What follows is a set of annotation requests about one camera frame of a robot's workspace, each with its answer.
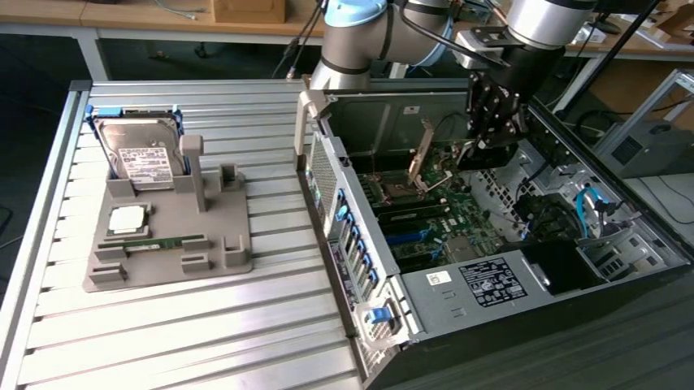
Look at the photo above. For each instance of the silver CPU chip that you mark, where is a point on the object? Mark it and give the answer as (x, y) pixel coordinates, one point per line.
(127, 219)

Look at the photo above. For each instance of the cluttered wooden desk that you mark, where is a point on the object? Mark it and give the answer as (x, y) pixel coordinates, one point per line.
(645, 48)

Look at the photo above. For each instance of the green RAM stick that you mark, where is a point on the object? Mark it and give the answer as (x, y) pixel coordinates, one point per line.
(158, 243)

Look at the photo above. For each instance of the blue expansion slot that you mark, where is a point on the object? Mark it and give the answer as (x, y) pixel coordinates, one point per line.
(421, 235)

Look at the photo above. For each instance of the hard disk drive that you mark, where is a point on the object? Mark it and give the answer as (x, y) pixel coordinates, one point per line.
(141, 146)

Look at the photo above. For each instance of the black open PC case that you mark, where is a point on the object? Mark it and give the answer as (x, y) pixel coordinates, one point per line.
(542, 325)

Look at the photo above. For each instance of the expansion card with bracket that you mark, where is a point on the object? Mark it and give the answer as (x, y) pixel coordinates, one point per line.
(426, 138)

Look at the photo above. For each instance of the black slanted pole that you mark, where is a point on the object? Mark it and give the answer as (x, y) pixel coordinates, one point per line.
(620, 40)

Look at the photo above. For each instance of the blue case latch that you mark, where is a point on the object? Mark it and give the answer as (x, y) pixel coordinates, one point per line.
(377, 316)

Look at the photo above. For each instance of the grey power supply unit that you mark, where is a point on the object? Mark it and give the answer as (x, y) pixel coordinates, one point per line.
(434, 300)

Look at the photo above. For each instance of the grey computer tower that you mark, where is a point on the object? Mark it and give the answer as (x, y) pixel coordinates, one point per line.
(651, 150)

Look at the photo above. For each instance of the grey case stop bracket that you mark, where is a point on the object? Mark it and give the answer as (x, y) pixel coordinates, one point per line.
(300, 122)

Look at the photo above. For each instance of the black monitor with stand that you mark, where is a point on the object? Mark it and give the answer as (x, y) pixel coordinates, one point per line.
(608, 26)

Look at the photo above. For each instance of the black fan shroud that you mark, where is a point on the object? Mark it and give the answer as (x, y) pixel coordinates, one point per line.
(558, 268)

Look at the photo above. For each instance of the metal disk bay cage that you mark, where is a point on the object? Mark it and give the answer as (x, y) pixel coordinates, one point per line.
(498, 191)

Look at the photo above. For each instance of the white flat device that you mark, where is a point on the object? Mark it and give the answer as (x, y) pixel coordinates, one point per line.
(592, 36)

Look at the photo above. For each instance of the aluminium profile frame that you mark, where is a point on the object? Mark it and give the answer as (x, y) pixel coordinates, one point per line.
(672, 81)

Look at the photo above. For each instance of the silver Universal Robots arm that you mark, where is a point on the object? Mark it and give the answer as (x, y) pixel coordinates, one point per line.
(353, 40)

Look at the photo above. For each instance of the brown cardboard box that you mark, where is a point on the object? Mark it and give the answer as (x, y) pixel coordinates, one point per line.
(679, 24)

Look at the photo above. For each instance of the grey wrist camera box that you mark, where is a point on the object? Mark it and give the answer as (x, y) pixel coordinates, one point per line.
(480, 44)

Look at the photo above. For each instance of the grey parts rack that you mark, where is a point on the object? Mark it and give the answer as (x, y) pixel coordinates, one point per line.
(179, 227)

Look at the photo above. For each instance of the CPU socket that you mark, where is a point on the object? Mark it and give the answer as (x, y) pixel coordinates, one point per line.
(398, 191)

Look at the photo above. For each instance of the metal socket cover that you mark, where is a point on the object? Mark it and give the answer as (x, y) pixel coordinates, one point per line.
(442, 176)

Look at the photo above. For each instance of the green motherboard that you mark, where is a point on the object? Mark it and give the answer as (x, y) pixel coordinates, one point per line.
(461, 227)

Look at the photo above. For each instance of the long wooden desk grey legs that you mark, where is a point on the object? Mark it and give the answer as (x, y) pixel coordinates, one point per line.
(54, 16)

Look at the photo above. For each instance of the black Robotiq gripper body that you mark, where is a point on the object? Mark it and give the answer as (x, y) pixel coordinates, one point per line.
(526, 69)

